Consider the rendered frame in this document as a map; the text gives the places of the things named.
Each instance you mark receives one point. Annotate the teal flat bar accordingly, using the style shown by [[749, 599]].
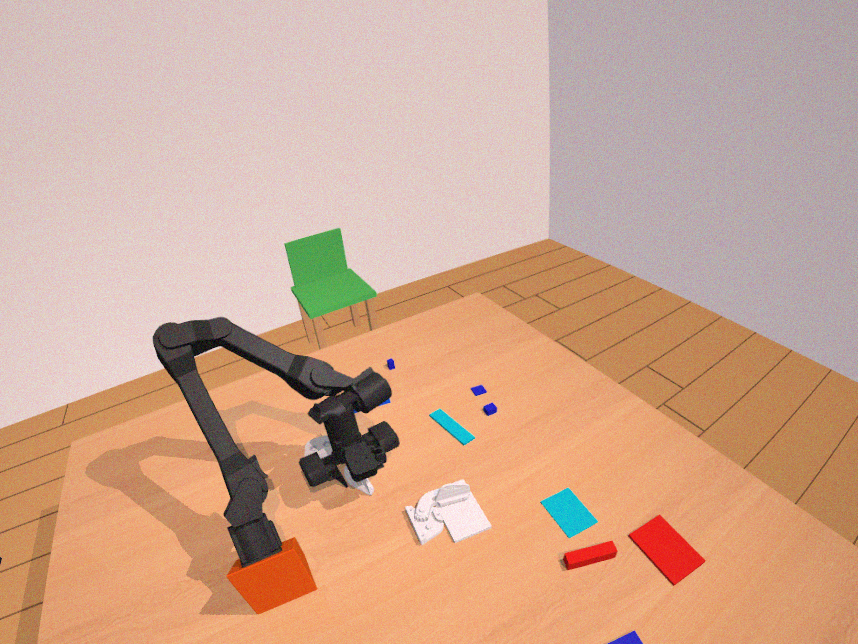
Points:
[[452, 426]]

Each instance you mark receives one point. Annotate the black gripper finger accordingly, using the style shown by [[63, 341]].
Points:
[[338, 477]]

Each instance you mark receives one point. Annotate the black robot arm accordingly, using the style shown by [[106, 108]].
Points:
[[254, 536]]

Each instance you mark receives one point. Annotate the teal flat rectangular plate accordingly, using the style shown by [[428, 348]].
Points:
[[569, 512]]

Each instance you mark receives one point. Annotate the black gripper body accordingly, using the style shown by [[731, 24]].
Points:
[[318, 470]]

